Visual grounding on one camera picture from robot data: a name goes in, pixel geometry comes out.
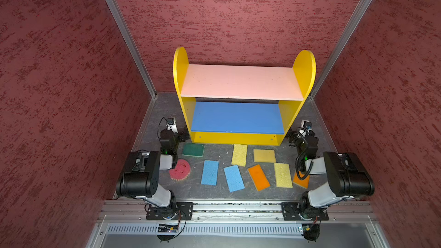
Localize left aluminium corner post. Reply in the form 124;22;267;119
105;0;157;99

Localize orange sponge far right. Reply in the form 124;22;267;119
292;172;310;189

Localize electronics board with wires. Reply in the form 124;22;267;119
302;223;320;242
156;224;181;242

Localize left electronics board with wires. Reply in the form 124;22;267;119
156;224;181;242

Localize right electronics board with wires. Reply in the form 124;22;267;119
302;223;320;242

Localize aluminium corner post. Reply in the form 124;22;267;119
105;0;157;99
310;0;373;99

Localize yellow shelf pink blue boards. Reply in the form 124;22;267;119
173;47;317;146

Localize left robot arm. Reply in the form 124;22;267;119
116;129;179;214

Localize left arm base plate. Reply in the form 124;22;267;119
145;202;194;221

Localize blue sponge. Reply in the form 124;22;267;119
224;165;245;192
201;160;219;186

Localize green scouring sponge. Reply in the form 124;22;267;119
182;143;204;157

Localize white slotted cable duct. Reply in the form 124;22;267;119
106;223;303;237

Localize right aluminium corner post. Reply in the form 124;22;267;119
310;0;373;99

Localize yellow sponge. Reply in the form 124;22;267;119
232;144;248;166
274;163;293;188

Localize orange sponge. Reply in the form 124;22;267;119
292;172;310;189
248;165;271;191

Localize yellow sponge lower right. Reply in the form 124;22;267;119
274;163;293;188

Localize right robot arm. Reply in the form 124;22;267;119
294;131;375;219

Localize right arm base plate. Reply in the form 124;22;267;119
280;202;329;222

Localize orange sponge centre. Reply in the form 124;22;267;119
248;165;271;191

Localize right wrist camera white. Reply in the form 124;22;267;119
300;120;315;136

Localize dark yellow scouring pad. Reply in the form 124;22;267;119
253;149;276;163

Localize pink round smiley sponge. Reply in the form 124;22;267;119
169;159;191;181

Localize aluminium mounting rail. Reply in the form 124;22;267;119
98;199;379;223

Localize yellow sponge upper left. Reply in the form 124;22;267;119
232;144;248;166

